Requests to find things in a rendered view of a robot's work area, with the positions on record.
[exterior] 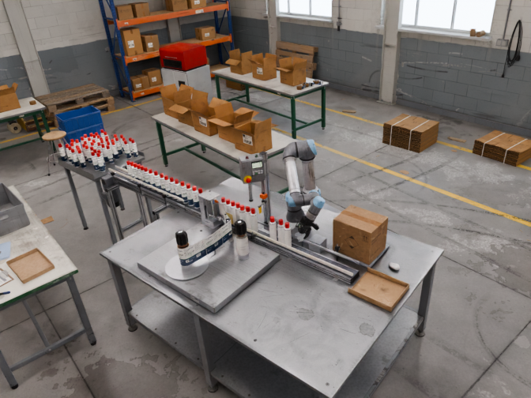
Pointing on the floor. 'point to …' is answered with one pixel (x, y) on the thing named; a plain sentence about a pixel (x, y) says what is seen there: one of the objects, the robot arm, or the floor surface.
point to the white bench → (35, 232)
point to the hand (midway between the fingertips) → (299, 240)
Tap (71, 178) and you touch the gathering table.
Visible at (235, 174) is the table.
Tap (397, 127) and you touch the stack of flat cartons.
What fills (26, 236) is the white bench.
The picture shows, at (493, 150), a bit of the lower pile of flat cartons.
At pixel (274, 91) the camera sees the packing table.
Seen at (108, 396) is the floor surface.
